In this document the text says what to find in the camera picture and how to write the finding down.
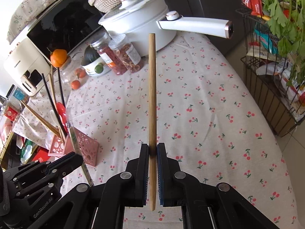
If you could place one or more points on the glass jar with tangerines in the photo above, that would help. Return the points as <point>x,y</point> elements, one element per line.
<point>72,70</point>

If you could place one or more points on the jar of dried slices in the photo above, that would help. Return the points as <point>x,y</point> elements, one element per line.
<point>126,52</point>

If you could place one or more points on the black wire basket rack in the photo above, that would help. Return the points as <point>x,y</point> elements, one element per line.
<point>266,75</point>

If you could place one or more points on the red plastic spoon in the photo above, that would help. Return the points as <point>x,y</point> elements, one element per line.
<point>62,113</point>

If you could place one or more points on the white bowl with avocado print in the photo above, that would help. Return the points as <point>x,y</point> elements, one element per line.
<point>96,68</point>

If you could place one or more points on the orange fruit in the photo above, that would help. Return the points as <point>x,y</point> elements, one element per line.
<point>58,57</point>

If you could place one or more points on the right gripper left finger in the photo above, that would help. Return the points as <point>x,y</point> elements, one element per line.
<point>103,205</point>

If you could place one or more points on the brown wooden chopstick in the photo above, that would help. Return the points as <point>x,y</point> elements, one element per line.
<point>152,120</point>

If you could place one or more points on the white air fryer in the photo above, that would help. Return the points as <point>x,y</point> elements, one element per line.
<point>29,67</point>

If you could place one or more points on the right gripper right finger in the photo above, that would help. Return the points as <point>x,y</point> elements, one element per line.
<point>203,205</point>

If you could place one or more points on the spice jar red label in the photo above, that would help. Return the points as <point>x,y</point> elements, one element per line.
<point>12,110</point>

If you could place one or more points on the cherry print tablecloth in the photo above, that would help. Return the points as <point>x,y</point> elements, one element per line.
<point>207,120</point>

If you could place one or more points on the bamboo chopstick green print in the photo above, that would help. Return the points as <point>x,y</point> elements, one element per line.
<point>76,147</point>

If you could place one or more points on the floral cloth cover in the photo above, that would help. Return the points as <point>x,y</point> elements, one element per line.
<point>24,14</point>

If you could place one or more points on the dark green squash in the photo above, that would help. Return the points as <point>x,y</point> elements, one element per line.
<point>90,55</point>

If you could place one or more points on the black microwave oven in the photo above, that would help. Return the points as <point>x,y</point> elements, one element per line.
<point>65,26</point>

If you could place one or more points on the white electric pot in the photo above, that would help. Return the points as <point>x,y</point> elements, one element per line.
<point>138,18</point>

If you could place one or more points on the jar of red dried fruit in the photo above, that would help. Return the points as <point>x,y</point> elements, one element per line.
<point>101,45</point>

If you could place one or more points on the black chopstick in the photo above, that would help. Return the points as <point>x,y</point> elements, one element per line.
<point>54,108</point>

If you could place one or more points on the green leafy vegetables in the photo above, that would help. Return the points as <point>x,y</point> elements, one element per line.
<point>287,24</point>

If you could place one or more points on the white plastic spoon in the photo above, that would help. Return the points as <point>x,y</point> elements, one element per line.
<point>54,118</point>

